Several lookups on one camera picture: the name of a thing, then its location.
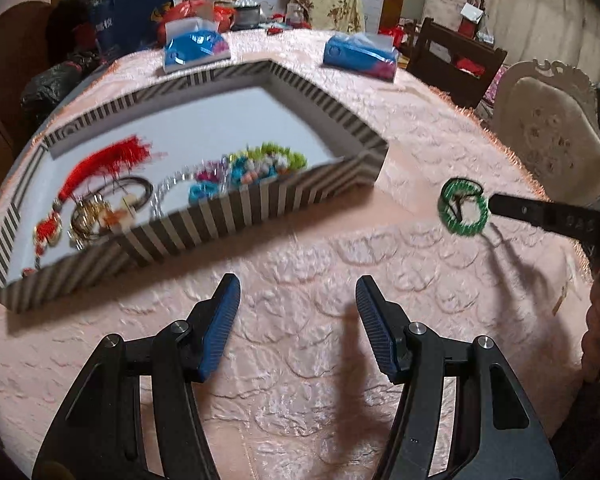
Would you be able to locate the red plastic bag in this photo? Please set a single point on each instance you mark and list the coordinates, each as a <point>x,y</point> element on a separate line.
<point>180,12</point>

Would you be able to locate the striped cardboard box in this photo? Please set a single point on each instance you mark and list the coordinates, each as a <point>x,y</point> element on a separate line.
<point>205,215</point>

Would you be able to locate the dark wooden chair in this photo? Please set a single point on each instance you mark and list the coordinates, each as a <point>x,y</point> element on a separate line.
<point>450,60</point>

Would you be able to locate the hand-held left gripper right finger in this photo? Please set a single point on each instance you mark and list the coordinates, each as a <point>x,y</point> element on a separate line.
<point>377,325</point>

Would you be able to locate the pink embossed tablecloth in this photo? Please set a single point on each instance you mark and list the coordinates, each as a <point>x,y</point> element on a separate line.
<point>300,260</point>

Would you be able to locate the brown rounded furniture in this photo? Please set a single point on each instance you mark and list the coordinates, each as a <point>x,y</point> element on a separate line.
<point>15,45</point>

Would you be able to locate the black plastic bag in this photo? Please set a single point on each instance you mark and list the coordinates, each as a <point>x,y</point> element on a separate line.
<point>55,85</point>

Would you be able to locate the metal pot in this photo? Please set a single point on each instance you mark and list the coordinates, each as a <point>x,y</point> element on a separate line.
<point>247,12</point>

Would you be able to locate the blue shopping bag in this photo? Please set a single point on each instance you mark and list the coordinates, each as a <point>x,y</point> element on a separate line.
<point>130,15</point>

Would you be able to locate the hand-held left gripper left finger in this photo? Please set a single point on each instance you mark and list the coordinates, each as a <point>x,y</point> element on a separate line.
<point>220,325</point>

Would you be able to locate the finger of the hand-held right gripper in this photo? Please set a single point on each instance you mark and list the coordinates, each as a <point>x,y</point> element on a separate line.
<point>555,217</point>

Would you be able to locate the red knot tassel ornament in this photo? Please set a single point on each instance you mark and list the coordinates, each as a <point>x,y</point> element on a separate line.
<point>87,172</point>

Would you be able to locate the white ornate chair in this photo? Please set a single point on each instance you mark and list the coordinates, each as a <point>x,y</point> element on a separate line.
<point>545,125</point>

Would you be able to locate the blue tissue pack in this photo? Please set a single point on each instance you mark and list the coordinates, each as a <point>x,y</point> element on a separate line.
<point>195,47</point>
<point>355,55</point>

